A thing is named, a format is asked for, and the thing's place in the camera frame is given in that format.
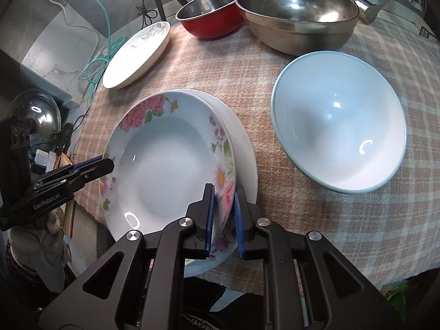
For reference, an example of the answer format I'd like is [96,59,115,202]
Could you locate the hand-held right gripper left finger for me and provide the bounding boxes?
[39,183,216,330]

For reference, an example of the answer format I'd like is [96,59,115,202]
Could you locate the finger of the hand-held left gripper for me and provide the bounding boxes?
[45,156,104,179]
[67,158,116,193]

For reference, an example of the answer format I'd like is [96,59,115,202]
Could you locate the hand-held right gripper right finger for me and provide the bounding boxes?
[234,186,403,330]

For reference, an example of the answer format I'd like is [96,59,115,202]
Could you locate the pink floral plate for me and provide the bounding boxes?
[99,90,238,262]

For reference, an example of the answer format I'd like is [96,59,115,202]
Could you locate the large white plate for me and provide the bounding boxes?
[177,89,259,278]

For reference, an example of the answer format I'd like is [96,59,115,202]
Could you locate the white leaf pattern plate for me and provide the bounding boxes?
[102,21,171,89]

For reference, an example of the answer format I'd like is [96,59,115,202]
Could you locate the light blue bowl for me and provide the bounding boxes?
[271,51,408,194]

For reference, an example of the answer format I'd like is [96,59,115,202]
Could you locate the red steel bowl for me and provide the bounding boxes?
[175,0,245,39]

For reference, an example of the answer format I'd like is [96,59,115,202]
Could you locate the large steel bowl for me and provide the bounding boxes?
[235,0,360,56]

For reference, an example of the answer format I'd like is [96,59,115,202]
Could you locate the person's left hand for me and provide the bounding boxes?
[5,208,71,284]

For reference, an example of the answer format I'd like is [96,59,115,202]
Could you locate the white plug adapter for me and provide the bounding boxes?
[34,149,58,170]

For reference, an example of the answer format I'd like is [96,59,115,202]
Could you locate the steel pot lid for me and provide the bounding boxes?
[9,89,62,139]

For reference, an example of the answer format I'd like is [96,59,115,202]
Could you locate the plaid table cloth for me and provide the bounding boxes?
[74,17,440,294]

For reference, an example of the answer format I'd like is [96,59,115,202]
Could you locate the green leaves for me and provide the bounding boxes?
[387,278,425,304]

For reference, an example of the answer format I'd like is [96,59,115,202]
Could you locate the black clip mount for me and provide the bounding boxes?
[51,122,75,152]

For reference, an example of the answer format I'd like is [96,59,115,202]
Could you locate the white cable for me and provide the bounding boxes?
[34,0,101,63]

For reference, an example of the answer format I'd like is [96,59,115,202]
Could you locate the green cable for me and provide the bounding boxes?
[64,0,128,97]

